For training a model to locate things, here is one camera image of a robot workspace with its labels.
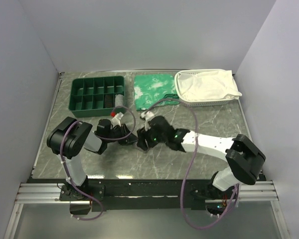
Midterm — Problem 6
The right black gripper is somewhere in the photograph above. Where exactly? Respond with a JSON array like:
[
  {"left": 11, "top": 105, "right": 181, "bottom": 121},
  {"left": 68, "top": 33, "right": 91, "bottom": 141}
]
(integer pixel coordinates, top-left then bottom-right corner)
[{"left": 137, "top": 125, "right": 167, "bottom": 151}]

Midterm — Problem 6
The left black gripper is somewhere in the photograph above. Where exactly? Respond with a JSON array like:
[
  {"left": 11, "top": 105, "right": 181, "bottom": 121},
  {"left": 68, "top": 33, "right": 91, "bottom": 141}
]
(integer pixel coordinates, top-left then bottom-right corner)
[{"left": 106, "top": 123, "right": 138, "bottom": 145}]

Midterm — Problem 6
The green compartment organizer tray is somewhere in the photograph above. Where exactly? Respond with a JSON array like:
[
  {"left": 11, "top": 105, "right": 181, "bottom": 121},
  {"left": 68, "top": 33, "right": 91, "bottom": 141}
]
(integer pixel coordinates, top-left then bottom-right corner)
[{"left": 68, "top": 76, "right": 125, "bottom": 118}]

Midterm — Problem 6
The green white patterned underwear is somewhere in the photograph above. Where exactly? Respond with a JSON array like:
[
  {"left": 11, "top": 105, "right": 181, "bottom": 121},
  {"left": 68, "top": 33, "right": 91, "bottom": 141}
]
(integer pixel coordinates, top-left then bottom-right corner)
[{"left": 134, "top": 74, "right": 178, "bottom": 111}]

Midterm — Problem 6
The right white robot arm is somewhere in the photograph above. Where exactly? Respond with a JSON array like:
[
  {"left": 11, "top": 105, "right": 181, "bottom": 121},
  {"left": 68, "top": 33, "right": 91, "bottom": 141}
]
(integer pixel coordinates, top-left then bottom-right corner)
[{"left": 136, "top": 112, "right": 266, "bottom": 200}]

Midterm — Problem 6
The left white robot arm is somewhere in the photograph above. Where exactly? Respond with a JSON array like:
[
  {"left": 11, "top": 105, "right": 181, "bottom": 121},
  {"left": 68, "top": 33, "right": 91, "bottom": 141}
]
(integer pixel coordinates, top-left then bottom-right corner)
[{"left": 46, "top": 117, "right": 138, "bottom": 200}]

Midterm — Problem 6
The rolled black underwear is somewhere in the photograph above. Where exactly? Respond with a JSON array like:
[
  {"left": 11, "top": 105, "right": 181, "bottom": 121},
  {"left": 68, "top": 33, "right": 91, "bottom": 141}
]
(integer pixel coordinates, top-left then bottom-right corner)
[{"left": 104, "top": 94, "right": 114, "bottom": 108}]

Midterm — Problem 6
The rolled grey striped underwear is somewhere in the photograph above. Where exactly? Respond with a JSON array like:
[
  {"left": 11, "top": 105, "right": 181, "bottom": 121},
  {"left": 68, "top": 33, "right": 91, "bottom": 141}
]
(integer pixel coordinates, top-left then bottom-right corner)
[{"left": 114, "top": 94, "right": 125, "bottom": 107}]

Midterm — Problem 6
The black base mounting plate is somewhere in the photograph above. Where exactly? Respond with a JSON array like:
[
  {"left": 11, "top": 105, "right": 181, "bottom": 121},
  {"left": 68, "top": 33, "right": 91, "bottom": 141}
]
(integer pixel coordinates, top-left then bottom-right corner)
[{"left": 59, "top": 179, "right": 234, "bottom": 215}]

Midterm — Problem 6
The white cloth in basket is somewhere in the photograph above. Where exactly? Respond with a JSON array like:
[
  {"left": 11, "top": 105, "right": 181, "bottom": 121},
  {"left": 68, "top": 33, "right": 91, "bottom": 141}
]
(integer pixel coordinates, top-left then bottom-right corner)
[{"left": 176, "top": 69, "right": 243, "bottom": 103}]

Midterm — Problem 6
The white plastic basket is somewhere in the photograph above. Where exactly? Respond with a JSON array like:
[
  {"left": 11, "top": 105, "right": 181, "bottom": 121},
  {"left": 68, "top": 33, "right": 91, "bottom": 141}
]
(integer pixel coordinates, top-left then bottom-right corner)
[{"left": 173, "top": 69, "right": 237, "bottom": 108}]

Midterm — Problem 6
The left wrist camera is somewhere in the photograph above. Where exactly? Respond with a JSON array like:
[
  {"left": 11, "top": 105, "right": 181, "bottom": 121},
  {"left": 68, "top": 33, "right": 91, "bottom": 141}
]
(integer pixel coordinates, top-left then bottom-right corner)
[{"left": 111, "top": 112, "right": 124, "bottom": 126}]

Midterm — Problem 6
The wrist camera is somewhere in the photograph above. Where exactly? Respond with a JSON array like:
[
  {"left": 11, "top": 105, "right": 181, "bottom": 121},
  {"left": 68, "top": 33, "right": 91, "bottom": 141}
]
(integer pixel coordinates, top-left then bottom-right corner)
[
  {"left": 111, "top": 112, "right": 124, "bottom": 126},
  {"left": 140, "top": 111, "right": 155, "bottom": 131}
]

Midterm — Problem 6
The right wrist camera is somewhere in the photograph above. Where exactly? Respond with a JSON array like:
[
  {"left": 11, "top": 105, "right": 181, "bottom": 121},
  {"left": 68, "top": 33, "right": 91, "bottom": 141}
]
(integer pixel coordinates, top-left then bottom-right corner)
[{"left": 140, "top": 111, "right": 155, "bottom": 131}]

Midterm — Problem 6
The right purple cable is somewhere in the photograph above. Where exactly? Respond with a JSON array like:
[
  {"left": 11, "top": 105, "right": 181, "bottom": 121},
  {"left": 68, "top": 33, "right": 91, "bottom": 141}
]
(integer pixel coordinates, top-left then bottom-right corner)
[{"left": 144, "top": 98, "right": 240, "bottom": 230}]

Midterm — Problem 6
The purple cable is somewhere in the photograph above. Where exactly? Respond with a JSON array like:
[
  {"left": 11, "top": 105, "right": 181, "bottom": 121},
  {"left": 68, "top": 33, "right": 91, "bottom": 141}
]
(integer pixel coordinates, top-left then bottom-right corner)
[
  {"left": 144, "top": 98, "right": 240, "bottom": 230},
  {"left": 59, "top": 106, "right": 137, "bottom": 221}
]

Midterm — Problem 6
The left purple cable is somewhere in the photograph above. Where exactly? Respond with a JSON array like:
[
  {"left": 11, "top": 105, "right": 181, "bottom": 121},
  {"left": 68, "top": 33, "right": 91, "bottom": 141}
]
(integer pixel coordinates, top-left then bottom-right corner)
[{"left": 59, "top": 106, "right": 137, "bottom": 221}]

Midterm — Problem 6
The aluminium frame rail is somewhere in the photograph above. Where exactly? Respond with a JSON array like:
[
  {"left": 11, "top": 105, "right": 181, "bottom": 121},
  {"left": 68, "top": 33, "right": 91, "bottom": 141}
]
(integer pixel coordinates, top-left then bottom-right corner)
[{"left": 14, "top": 181, "right": 65, "bottom": 204}]

